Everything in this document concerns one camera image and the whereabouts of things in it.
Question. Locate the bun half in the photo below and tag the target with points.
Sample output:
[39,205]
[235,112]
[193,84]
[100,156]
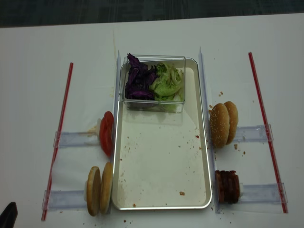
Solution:
[106,187]
[93,191]

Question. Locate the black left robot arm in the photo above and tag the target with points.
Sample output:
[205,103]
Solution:
[9,216]

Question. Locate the green lettuce leaves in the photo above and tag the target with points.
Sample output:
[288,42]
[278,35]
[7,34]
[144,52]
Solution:
[168,86]

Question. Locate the red tomato slices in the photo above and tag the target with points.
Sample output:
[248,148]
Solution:
[105,133]

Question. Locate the clear tomato pusher track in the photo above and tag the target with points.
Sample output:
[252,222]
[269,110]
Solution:
[81,139]

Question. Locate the stacked brown meat patties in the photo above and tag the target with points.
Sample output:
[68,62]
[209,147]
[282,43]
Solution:
[228,186]

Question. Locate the clear plastic salad container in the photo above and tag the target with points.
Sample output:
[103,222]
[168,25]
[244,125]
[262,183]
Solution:
[179,62]

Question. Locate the purple cabbage leaves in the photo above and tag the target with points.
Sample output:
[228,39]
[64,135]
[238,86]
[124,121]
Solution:
[140,78]

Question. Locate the metal baking tray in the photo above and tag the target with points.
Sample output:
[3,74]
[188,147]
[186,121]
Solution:
[160,158]

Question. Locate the front sesame bun top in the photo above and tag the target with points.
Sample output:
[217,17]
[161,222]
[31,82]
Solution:
[219,125]

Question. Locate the sesame bun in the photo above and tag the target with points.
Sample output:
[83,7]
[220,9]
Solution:
[219,125]
[233,120]

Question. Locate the rear sesame bun top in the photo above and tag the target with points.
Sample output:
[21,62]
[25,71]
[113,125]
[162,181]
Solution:
[233,120]

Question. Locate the clear sesame bun pusher track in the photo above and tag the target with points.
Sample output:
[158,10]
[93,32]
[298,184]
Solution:
[259,133]

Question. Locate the clear bottom bun pusher track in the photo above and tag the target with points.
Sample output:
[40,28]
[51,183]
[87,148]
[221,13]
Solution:
[65,199]

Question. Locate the clear patty pusher track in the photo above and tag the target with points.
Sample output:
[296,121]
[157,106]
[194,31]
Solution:
[265,193]

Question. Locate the left red rail strip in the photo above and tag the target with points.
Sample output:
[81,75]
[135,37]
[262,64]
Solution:
[56,141]

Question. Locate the red rail strip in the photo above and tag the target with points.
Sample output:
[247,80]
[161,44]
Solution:
[270,144]
[56,141]

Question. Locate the right red rail strip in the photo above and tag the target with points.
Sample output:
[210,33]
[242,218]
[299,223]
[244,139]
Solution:
[270,144]

